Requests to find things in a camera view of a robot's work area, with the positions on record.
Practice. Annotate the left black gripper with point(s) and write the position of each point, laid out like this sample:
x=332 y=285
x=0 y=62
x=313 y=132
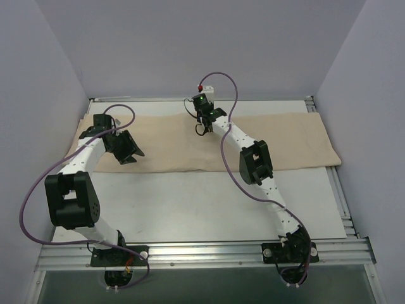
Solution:
x=125 y=147

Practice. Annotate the beige cloth surgical kit roll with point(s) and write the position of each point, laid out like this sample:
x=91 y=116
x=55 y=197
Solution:
x=170 y=144

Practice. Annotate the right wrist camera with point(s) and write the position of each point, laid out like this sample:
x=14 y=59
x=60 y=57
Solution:
x=204 y=101

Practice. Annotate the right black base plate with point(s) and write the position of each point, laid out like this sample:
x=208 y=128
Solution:
x=286 y=253

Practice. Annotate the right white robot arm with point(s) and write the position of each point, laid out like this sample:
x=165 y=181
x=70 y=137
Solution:
x=256 y=170

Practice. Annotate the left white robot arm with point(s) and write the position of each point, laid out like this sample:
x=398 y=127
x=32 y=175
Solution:
x=72 y=200

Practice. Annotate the aluminium front rail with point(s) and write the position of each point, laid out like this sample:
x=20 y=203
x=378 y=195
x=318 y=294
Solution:
x=349 y=251

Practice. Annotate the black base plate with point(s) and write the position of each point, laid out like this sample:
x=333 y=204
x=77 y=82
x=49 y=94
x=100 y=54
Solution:
x=286 y=253
x=114 y=258

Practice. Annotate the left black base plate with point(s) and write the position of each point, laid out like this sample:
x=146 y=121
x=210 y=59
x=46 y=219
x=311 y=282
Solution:
x=114 y=258

